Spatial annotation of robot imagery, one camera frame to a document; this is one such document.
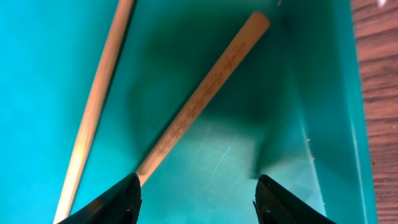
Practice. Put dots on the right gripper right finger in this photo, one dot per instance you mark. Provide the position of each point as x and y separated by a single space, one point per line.
274 204

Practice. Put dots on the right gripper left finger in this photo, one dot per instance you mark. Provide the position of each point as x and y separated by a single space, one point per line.
120 204

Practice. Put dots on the wooden chopstick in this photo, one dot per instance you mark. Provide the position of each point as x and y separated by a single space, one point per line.
93 108
252 30

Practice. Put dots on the teal serving tray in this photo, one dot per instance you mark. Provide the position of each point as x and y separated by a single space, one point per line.
292 109

